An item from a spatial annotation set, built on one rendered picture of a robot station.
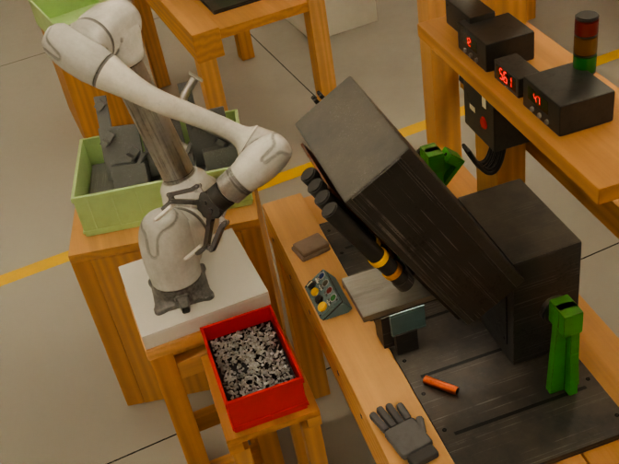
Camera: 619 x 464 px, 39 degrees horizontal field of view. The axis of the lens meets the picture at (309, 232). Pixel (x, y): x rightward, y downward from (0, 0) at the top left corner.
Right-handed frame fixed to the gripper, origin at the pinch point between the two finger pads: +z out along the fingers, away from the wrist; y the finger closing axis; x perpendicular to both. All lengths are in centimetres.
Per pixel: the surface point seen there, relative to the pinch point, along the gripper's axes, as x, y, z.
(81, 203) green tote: -52, 39, 43
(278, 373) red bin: 2.7, -46.9, -1.6
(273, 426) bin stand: 8, -57, 7
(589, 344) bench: -13, -90, -69
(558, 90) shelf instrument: 23, -34, -102
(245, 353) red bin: -4.0, -37.4, 5.8
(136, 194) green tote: -58, 30, 27
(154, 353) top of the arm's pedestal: -7.0, -21.0, 30.0
